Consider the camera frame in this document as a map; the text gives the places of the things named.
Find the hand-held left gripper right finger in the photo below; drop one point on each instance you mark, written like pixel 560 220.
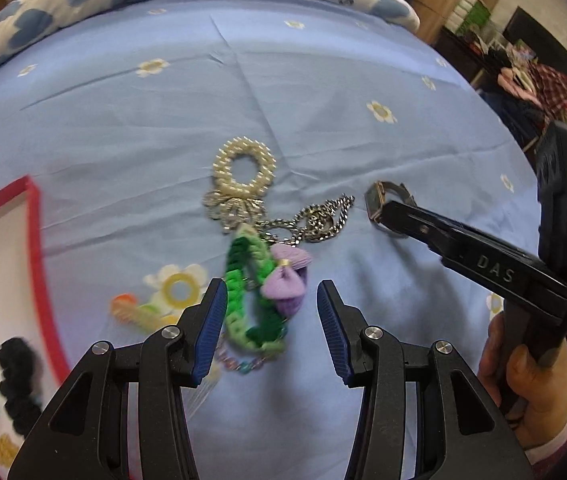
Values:
pixel 333 332

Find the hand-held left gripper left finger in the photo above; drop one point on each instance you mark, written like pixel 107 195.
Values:
pixel 211 332

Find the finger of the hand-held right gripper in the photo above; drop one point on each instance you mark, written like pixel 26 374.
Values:
pixel 413 225

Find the wristwatch with metal band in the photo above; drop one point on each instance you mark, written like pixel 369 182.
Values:
pixel 376 200

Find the purple bow hair clip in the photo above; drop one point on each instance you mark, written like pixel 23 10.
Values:
pixel 283 285

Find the person's right forearm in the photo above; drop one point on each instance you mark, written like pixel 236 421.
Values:
pixel 563 437

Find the person's right hand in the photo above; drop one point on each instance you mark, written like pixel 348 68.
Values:
pixel 538 400

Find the plaid cloth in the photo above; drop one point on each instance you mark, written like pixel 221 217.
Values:
pixel 548 85

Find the blue flowered bed sheet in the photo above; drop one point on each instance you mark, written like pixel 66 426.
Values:
pixel 313 110

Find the black screen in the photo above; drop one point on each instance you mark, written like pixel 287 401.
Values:
pixel 543 40

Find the black scrunchie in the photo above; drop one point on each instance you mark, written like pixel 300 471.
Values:
pixel 15 385

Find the stack of green boxes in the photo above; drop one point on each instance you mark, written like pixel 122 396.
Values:
pixel 471 12

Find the yellow hair claw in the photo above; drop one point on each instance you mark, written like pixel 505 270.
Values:
pixel 3 450

